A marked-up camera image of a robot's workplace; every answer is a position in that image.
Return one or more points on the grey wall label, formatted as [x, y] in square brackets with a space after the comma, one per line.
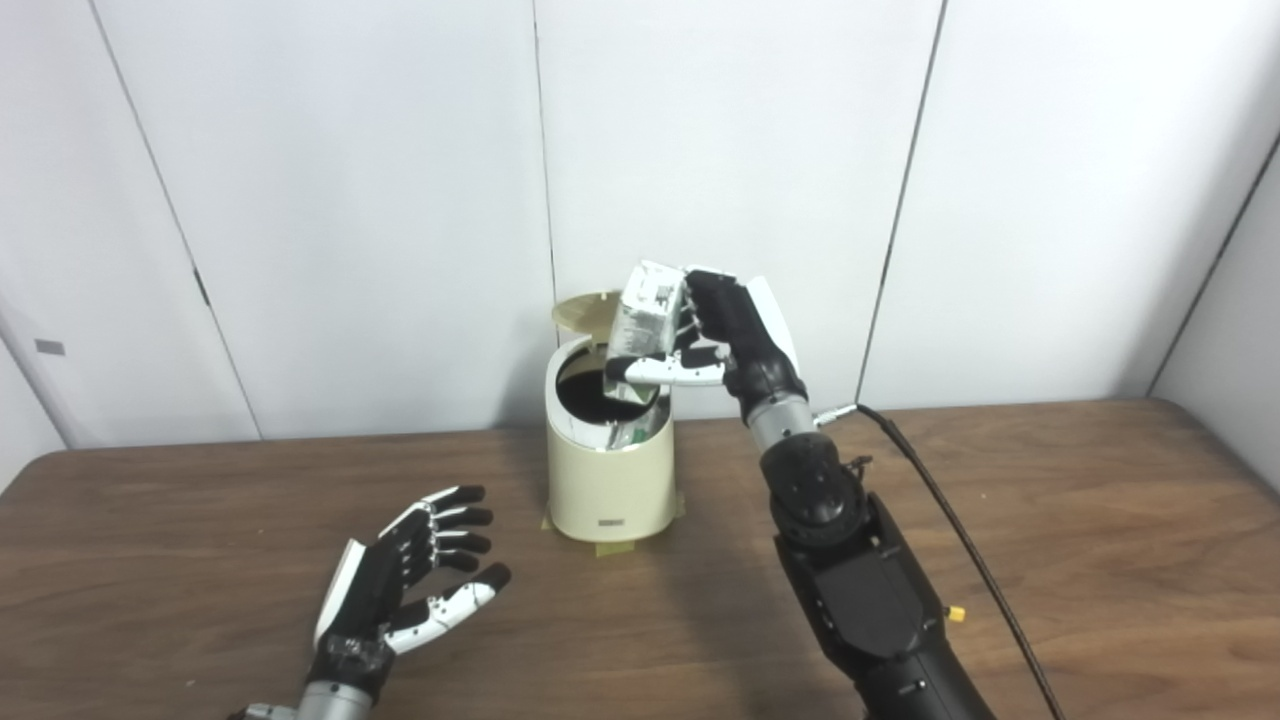
[49, 347]

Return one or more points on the white green milk carton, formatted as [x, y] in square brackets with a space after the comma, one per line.
[645, 310]

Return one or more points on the cream-colored round bin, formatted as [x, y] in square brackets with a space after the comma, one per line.
[610, 485]

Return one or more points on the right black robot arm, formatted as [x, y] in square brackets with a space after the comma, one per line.
[860, 580]

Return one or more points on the cream round bin lid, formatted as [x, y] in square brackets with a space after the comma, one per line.
[585, 312]

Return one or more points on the black wall panel hinge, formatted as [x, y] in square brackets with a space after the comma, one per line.
[201, 286]

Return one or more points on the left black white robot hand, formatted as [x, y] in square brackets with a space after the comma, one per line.
[365, 600]

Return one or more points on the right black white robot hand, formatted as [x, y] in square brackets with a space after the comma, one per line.
[745, 335]

